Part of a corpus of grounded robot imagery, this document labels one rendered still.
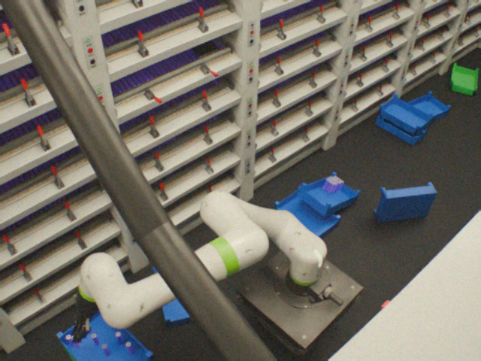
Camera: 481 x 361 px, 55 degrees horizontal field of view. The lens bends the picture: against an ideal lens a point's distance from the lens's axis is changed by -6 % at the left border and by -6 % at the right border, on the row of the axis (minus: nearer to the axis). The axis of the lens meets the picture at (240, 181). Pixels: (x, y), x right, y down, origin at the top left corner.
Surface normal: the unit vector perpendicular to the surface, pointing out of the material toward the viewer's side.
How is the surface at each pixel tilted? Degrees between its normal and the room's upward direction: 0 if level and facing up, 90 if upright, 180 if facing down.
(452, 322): 0
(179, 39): 18
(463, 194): 0
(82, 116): 43
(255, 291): 1
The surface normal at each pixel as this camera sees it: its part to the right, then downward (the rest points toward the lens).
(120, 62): 0.21, -0.49
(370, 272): 0.01, -0.70
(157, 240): -0.11, -0.21
